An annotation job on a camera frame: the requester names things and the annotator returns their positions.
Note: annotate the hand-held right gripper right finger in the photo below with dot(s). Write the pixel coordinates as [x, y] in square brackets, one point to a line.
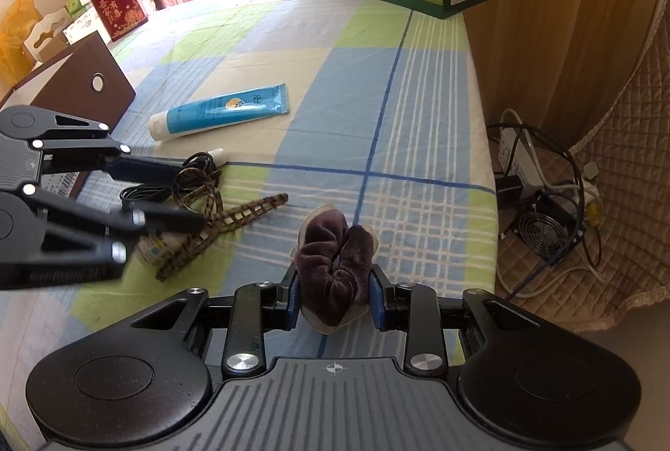
[376, 299]

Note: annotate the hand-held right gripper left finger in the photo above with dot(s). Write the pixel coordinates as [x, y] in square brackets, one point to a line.
[294, 296]

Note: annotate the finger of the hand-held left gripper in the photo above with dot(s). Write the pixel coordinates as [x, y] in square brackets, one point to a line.
[172, 222]
[152, 171]

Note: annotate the purple scrunchie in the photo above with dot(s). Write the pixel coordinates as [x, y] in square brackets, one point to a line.
[335, 262]

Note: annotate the blue and white tube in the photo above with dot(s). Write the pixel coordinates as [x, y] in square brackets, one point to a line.
[220, 111]

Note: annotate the brown storage box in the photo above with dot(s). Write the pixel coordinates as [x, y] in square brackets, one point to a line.
[68, 84]

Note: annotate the plaid cloth desktop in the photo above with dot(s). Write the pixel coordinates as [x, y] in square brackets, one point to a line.
[340, 116]

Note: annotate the yellow plastic bag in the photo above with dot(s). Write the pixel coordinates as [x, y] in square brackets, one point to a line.
[15, 37]

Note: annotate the white printed paper box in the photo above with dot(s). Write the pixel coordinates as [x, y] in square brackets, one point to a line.
[81, 29]

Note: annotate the red gift bag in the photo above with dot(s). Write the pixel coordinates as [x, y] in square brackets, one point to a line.
[118, 6]

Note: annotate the black power adapter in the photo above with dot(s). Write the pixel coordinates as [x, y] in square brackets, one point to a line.
[509, 192]

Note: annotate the green tissue packs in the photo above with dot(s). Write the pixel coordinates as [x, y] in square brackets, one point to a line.
[78, 3]

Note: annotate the black fan box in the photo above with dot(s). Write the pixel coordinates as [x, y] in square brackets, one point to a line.
[544, 231]

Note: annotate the white power strip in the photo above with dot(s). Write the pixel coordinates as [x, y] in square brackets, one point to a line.
[510, 152]

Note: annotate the white plug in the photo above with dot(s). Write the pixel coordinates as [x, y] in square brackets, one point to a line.
[591, 171]

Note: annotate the brown wooden cabinet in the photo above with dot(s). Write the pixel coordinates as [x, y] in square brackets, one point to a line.
[565, 11]

